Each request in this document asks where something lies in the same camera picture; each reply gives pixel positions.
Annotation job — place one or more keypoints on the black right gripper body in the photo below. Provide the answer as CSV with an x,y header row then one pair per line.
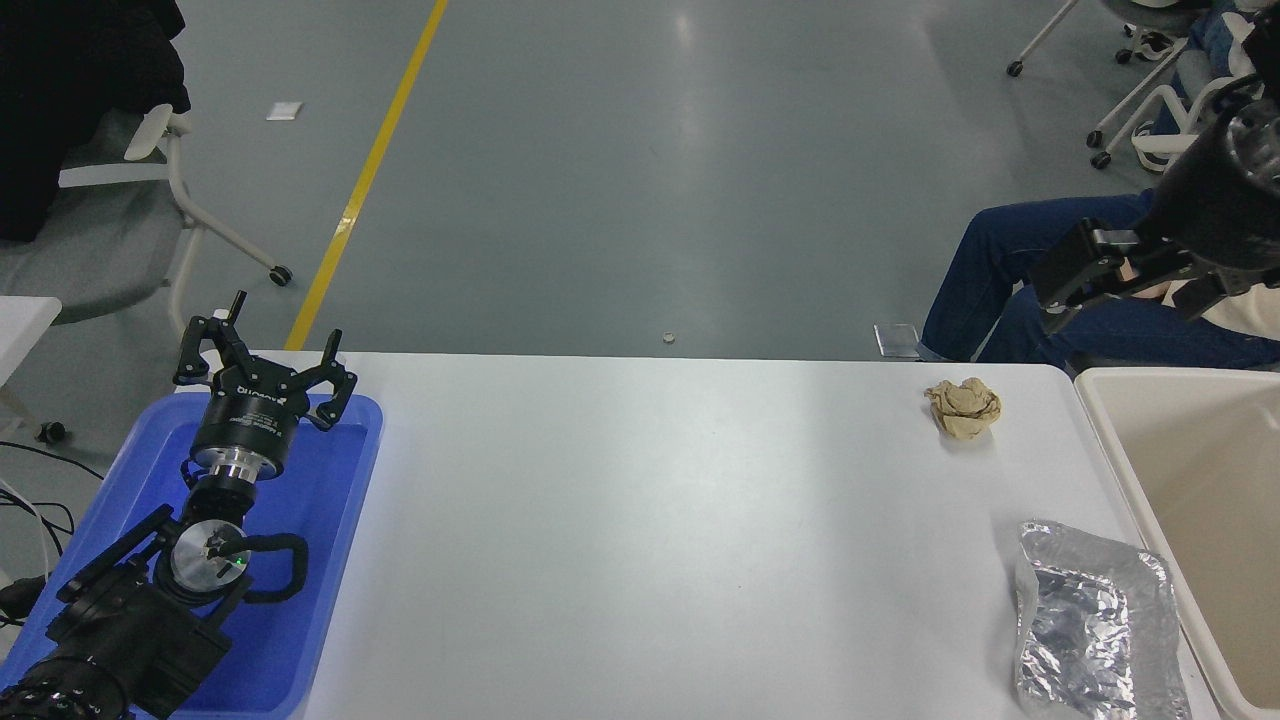
x,y
1210,215

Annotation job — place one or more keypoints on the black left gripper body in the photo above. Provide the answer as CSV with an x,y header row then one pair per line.
x,y
245,420

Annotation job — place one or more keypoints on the silver foil plate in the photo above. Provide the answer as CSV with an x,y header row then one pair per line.
x,y
1090,620

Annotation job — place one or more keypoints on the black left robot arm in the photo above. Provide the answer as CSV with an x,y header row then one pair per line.
x,y
120,630

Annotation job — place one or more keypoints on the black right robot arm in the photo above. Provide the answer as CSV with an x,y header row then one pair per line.
x,y
1255,60

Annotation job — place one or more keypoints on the square metal floor plate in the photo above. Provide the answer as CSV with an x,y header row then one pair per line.
x,y
897,341

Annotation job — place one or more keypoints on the person's hand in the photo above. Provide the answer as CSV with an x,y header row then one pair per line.
x,y
1160,292

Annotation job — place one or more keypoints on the person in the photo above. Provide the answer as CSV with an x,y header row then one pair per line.
x,y
70,90
1000,260
1205,40

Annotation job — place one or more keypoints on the blue plastic tray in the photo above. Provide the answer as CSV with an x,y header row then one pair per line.
x,y
330,520

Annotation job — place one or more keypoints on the white grey office chair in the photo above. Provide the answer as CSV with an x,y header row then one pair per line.
x,y
180,185

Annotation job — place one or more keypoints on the black castor wheel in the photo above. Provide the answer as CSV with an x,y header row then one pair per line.
x,y
51,432

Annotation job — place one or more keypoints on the crumpled tan paper ball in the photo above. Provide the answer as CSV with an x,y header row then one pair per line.
x,y
965,408

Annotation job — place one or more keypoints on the small white side table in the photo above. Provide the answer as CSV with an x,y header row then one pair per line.
x,y
25,325

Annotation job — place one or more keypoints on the large pale plastic bin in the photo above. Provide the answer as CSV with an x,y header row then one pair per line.
x,y
1200,480

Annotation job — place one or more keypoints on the white paper scrap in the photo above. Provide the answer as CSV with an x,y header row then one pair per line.
x,y
284,111

